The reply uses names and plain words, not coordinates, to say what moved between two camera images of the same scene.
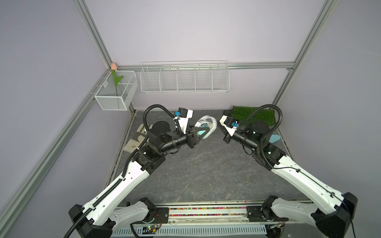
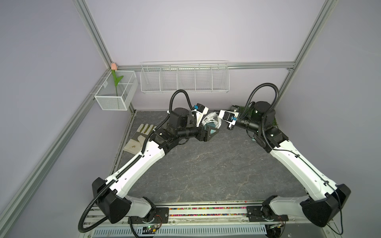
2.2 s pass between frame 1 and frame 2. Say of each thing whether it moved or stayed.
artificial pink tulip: stayed
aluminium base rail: stayed
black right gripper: moved
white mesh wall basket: stayed
